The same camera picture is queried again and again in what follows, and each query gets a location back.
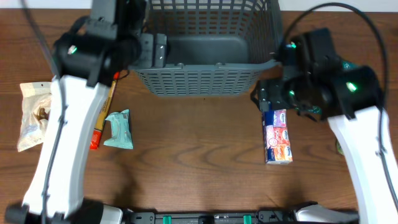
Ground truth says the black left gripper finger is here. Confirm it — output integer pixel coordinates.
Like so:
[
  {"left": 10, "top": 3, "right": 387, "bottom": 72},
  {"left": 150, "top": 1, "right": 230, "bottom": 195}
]
[
  {"left": 140, "top": 34, "right": 154, "bottom": 68},
  {"left": 154, "top": 34, "right": 167, "bottom": 68}
]

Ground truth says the green lid jar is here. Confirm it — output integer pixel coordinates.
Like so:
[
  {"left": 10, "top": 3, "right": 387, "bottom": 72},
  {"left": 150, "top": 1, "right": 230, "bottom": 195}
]
[{"left": 335, "top": 140, "right": 344, "bottom": 156}]

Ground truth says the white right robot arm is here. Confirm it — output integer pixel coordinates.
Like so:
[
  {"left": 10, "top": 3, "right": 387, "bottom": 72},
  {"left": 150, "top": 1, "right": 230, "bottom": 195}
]
[{"left": 251, "top": 28, "right": 397, "bottom": 223}]

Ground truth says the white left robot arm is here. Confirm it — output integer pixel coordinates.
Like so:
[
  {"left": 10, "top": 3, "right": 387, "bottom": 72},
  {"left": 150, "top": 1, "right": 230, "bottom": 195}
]
[{"left": 5, "top": 0, "right": 154, "bottom": 223}]

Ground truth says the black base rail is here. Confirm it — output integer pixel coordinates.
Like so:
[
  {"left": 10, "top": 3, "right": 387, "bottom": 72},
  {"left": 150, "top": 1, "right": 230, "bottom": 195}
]
[{"left": 123, "top": 208, "right": 358, "bottom": 224}]

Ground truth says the beige paper snack bag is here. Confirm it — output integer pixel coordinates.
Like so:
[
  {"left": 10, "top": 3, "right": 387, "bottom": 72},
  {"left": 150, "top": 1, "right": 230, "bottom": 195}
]
[{"left": 17, "top": 82, "right": 52, "bottom": 152}]

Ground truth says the mint green snack packet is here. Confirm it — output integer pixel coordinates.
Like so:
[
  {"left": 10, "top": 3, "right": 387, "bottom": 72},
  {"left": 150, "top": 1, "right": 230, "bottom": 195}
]
[{"left": 104, "top": 110, "right": 134, "bottom": 149}]

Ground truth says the red spaghetti packet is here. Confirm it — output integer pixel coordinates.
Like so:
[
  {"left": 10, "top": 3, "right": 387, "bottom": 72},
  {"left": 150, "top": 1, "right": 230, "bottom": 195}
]
[{"left": 90, "top": 72, "right": 120, "bottom": 150}]

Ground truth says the colourful tissue multipack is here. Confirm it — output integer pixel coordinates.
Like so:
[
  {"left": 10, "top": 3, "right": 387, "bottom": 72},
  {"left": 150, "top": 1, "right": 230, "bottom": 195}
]
[{"left": 262, "top": 110, "right": 293, "bottom": 164}]

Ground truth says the grey plastic lattice basket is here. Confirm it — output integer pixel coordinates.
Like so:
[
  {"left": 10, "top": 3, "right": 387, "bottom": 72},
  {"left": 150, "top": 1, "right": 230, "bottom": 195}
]
[{"left": 133, "top": 0, "right": 282, "bottom": 96}]

